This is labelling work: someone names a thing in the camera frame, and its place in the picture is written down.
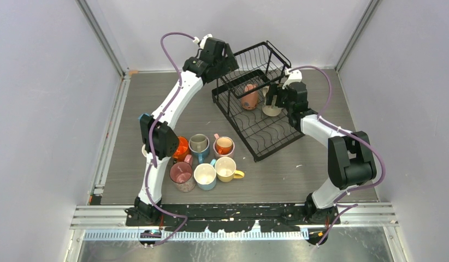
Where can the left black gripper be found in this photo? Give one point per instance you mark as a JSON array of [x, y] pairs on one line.
[[231, 65]]

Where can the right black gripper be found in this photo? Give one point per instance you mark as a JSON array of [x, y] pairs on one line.
[[276, 89]]

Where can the cream floral mug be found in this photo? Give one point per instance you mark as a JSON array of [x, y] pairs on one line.
[[270, 110]]

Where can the black wire dish rack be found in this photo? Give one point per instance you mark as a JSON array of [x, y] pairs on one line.
[[261, 64]]

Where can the small orange cup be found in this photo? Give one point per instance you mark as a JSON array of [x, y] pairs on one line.
[[223, 145]]

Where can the light pink faceted mug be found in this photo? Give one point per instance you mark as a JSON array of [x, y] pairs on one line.
[[231, 154]]

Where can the beige grey cup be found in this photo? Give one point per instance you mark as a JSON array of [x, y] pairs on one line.
[[198, 142]]

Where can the yellow mug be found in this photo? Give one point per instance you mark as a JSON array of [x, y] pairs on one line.
[[226, 170]]

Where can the large orange mug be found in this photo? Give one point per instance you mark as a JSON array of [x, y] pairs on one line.
[[182, 150]]

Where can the light blue faceted mug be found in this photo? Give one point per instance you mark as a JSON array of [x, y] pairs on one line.
[[205, 175]]

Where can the yellow-green faceted mug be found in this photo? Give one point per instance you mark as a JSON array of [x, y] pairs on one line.
[[144, 151]]

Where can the pink patterned mug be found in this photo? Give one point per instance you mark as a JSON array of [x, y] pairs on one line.
[[181, 174]]

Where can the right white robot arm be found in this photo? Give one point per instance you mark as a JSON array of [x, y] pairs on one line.
[[350, 163]]

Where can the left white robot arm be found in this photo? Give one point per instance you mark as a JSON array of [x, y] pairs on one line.
[[157, 130]]

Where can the salmon pink mug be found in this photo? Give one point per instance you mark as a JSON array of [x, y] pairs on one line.
[[250, 101]]

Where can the small blue toy block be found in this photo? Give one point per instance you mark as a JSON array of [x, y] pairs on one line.
[[143, 115]]

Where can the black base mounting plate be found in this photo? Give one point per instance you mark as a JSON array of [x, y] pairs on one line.
[[270, 217]]

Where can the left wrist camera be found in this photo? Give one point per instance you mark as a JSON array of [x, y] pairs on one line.
[[201, 42]]

